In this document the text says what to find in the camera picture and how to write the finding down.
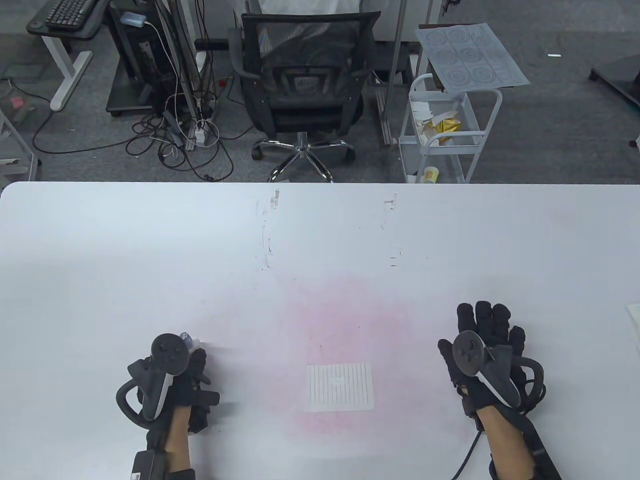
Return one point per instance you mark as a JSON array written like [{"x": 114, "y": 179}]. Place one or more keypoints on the person's left hand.
[{"x": 200, "y": 370}]

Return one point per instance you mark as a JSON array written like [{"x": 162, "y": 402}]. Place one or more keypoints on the black stand base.
[{"x": 620, "y": 75}]

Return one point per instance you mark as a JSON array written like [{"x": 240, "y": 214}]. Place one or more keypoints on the sheet printed with circles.
[{"x": 470, "y": 55}]

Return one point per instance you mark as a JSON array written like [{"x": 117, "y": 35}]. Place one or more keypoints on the person's left forearm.
[{"x": 177, "y": 440}]

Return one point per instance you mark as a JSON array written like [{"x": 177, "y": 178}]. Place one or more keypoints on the black office chair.
[{"x": 310, "y": 95}]

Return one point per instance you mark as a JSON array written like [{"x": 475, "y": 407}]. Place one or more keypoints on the paper cup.
[{"x": 431, "y": 175}]

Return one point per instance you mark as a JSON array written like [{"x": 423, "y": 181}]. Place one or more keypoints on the grey metal rack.
[{"x": 36, "y": 170}]

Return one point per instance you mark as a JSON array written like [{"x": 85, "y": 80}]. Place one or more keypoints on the yellow snack packet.
[{"x": 447, "y": 125}]

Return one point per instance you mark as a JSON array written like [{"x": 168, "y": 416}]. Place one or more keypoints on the black desk with white leg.
[{"x": 65, "y": 60}]

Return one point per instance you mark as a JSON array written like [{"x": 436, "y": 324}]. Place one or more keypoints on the grey tracking controller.
[
  {"x": 467, "y": 352},
  {"x": 170, "y": 355}
]

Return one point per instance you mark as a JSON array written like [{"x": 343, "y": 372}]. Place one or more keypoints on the pale blue box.
[{"x": 132, "y": 19}]

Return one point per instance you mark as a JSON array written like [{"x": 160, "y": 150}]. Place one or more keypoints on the translucent blue brush cap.
[{"x": 186, "y": 340}]

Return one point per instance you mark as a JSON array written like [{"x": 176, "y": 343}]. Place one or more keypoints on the white rolling cart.
[{"x": 480, "y": 135}]

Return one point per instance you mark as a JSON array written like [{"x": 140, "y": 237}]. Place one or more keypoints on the black keyboard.
[{"x": 67, "y": 12}]

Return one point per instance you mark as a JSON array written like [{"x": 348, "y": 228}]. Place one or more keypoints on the black floor box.
[{"x": 385, "y": 62}]

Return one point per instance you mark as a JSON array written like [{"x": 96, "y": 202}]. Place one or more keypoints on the lined paper with black text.
[{"x": 340, "y": 387}]

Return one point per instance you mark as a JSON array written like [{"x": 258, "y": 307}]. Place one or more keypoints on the black computer tower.
[{"x": 135, "y": 50}]

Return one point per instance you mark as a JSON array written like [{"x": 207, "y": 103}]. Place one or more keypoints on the aluminium pole stand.
[{"x": 396, "y": 60}]

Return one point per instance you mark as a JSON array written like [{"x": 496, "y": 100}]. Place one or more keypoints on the aluminium frame rails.
[{"x": 187, "y": 120}]

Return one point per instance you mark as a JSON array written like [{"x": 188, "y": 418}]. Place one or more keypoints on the white power strip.
[{"x": 200, "y": 132}]

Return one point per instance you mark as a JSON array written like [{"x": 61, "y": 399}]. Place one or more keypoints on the black wrist camera white label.
[{"x": 147, "y": 465}]

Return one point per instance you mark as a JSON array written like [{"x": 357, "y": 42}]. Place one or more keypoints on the white paper scraps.
[{"x": 422, "y": 107}]

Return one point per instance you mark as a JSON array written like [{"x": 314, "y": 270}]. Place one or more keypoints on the black flat trolley base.
[{"x": 122, "y": 97}]

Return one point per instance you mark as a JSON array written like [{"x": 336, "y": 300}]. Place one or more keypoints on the small pink item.
[{"x": 17, "y": 102}]

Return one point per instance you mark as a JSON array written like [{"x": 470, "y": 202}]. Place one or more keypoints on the black padded bar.
[{"x": 210, "y": 44}]

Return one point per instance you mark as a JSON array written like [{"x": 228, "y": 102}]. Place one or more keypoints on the person's right hand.
[{"x": 492, "y": 325}]

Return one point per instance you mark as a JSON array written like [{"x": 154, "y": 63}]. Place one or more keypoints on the person's right forearm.
[{"x": 505, "y": 445}]

